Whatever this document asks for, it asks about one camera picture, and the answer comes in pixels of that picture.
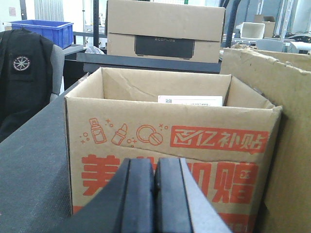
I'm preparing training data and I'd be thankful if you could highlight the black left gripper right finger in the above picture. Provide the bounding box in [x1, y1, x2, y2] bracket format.
[155, 158, 231, 233]

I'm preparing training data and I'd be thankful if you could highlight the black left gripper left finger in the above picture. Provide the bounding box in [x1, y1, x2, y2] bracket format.
[57, 159, 155, 233]

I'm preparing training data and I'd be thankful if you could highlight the cardboard box orange print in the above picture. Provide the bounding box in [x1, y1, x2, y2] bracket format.
[65, 68, 282, 233]

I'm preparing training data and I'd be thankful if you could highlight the large plain cardboard box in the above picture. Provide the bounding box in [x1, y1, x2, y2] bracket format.
[220, 43, 311, 233]

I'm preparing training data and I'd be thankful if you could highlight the dark shelf board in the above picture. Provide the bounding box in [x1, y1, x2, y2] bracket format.
[76, 52, 221, 74]

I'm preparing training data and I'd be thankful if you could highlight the white shipping label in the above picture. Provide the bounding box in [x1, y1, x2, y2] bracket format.
[157, 95, 223, 106]

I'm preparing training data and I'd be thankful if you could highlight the grey office chair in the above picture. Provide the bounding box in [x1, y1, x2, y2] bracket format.
[50, 45, 65, 102]

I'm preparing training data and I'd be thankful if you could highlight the closed cardboard box black print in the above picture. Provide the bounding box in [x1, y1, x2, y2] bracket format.
[106, 0, 225, 63]

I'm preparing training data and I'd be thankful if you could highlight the black jacket with patch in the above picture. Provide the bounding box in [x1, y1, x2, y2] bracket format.
[0, 29, 54, 141]

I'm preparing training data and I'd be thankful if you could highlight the blue plastic crate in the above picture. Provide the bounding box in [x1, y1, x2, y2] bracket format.
[10, 19, 73, 49]

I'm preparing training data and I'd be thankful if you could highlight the white open box background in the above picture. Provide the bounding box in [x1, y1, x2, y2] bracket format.
[236, 22, 265, 39]

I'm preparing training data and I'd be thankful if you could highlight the brown cardboard box background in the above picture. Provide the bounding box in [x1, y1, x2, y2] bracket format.
[254, 15, 276, 38]

